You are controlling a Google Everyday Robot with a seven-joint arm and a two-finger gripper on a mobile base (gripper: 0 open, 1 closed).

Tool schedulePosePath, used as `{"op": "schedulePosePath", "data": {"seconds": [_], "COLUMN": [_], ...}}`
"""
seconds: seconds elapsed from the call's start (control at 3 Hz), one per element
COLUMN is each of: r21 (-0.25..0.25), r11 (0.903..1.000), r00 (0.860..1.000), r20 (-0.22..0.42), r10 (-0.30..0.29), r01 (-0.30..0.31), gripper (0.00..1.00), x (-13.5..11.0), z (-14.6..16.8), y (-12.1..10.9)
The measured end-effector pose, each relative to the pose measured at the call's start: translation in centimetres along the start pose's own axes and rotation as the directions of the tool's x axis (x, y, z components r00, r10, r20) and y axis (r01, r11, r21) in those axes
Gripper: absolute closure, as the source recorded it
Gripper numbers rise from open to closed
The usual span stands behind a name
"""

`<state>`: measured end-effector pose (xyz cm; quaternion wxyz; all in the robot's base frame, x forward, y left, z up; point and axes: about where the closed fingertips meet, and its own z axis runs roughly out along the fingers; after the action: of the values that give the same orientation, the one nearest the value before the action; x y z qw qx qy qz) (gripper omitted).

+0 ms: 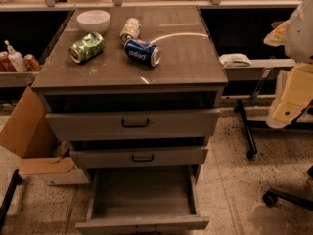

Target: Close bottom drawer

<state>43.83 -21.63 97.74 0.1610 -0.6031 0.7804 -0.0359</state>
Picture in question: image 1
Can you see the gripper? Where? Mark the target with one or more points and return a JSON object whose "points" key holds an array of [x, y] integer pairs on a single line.
{"points": [[300, 36]]}

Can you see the grey bottom drawer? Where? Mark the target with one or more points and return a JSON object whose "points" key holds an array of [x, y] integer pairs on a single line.
{"points": [[143, 201]]}

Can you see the grey drawer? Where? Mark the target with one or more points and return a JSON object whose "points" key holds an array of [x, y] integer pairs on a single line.
{"points": [[133, 125], [140, 152], [143, 201]]}

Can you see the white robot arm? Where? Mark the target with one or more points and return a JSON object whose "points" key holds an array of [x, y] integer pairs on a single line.
{"points": [[295, 34]]}

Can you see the grey middle drawer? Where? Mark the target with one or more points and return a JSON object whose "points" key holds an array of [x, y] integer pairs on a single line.
{"points": [[140, 152]]}

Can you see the grey drawer cabinet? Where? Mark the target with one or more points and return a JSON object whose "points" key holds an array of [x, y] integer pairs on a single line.
{"points": [[188, 75]]}

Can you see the grey top drawer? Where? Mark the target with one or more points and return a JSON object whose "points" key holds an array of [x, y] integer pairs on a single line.
{"points": [[133, 125]]}

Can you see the black table stand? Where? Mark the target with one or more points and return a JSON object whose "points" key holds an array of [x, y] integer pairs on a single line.
{"points": [[250, 124]]}

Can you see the folded white cloth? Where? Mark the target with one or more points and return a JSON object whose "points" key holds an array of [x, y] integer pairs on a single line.
{"points": [[235, 60]]}

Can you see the blue pepsi can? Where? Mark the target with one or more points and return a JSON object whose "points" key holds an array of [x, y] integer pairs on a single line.
{"points": [[143, 52]]}

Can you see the crushed green soda can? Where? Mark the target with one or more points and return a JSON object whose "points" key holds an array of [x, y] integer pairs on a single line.
{"points": [[87, 47]]}

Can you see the white bowl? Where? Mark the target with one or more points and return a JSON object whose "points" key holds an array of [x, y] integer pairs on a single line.
{"points": [[94, 21]]}

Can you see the red can right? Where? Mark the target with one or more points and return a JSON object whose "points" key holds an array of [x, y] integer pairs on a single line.
{"points": [[32, 62]]}

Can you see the red can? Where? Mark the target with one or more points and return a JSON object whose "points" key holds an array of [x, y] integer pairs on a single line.
{"points": [[5, 63], [32, 62]]}

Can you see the brown cardboard box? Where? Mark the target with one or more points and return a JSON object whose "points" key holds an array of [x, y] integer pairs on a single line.
{"points": [[28, 135]]}

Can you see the white pump bottle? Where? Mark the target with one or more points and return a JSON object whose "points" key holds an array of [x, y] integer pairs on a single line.
{"points": [[15, 58]]}

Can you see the grey left shelf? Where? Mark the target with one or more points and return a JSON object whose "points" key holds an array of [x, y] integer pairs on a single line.
{"points": [[17, 79]]}

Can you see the red can left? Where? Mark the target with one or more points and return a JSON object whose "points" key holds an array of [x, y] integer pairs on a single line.
{"points": [[5, 63]]}

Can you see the black bar left floor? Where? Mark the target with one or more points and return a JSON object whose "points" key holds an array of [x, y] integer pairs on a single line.
{"points": [[14, 182]]}

